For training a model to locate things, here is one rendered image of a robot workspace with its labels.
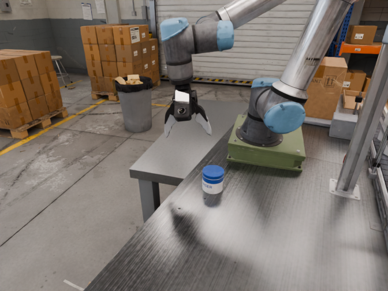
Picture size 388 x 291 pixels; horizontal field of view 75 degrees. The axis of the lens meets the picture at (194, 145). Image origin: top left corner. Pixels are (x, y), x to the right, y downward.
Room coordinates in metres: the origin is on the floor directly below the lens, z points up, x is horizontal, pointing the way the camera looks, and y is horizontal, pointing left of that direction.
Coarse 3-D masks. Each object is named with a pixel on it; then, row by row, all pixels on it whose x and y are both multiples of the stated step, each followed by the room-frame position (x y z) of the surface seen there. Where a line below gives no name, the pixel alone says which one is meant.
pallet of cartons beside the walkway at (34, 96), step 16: (0, 64) 2.76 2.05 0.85; (16, 64) 2.95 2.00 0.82; (32, 64) 3.15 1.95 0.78; (48, 64) 3.39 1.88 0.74; (0, 80) 2.70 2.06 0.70; (16, 80) 2.88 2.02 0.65; (32, 80) 3.09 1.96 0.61; (48, 80) 3.31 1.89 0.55; (0, 96) 2.68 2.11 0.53; (16, 96) 2.82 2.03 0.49; (32, 96) 3.02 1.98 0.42; (48, 96) 3.25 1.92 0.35; (0, 112) 2.70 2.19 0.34; (16, 112) 2.75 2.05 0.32; (32, 112) 2.96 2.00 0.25; (48, 112) 3.18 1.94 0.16; (64, 112) 3.38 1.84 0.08; (16, 128) 2.69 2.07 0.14
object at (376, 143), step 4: (384, 116) 1.21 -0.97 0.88; (376, 128) 1.06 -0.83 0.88; (376, 132) 1.01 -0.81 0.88; (376, 136) 0.97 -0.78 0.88; (376, 140) 0.93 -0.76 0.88; (376, 144) 0.90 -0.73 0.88; (376, 148) 0.86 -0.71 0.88; (376, 152) 0.84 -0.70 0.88; (384, 156) 0.80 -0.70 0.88; (380, 160) 0.78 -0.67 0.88; (384, 160) 0.78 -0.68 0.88; (380, 164) 0.75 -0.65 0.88; (384, 164) 0.75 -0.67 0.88; (380, 168) 0.75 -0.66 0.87; (384, 168) 0.72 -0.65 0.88; (384, 172) 0.70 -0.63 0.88; (384, 176) 0.68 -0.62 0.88; (384, 180) 0.67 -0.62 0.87
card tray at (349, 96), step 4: (344, 92) 1.66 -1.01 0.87; (348, 92) 1.72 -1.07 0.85; (352, 92) 1.71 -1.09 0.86; (356, 92) 1.69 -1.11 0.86; (364, 92) 1.67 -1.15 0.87; (344, 96) 1.58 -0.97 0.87; (348, 96) 1.69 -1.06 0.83; (352, 96) 1.69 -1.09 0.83; (364, 96) 1.67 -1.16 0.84; (344, 100) 1.52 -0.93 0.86; (348, 100) 1.60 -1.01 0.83; (352, 100) 1.60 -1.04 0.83; (344, 104) 1.47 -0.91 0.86; (348, 104) 1.53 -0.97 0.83; (352, 104) 1.53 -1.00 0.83; (344, 108) 1.46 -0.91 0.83; (348, 108) 1.46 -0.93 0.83; (352, 108) 1.46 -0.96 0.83
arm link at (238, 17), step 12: (240, 0) 0.86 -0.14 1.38; (252, 0) 0.85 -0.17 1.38; (264, 0) 0.85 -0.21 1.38; (276, 0) 0.86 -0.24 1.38; (216, 12) 0.87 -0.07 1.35; (228, 12) 0.85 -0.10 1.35; (240, 12) 0.85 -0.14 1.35; (252, 12) 0.85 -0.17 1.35; (264, 12) 0.87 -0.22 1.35; (240, 24) 0.86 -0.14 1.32
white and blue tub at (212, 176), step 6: (204, 168) 0.69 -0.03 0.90; (210, 168) 0.69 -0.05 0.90; (216, 168) 0.69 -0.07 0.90; (222, 168) 0.69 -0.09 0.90; (204, 174) 0.66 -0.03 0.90; (210, 174) 0.66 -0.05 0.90; (216, 174) 0.66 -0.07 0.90; (222, 174) 0.66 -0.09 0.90; (204, 180) 0.66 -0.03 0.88; (210, 180) 0.65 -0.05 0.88; (216, 180) 0.65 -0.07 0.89; (222, 180) 0.66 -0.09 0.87; (204, 186) 0.66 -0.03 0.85; (210, 186) 0.65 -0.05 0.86; (216, 186) 0.65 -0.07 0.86; (222, 186) 0.67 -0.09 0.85; (210, 192) 0.65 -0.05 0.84; (216, 192) 0.65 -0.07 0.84
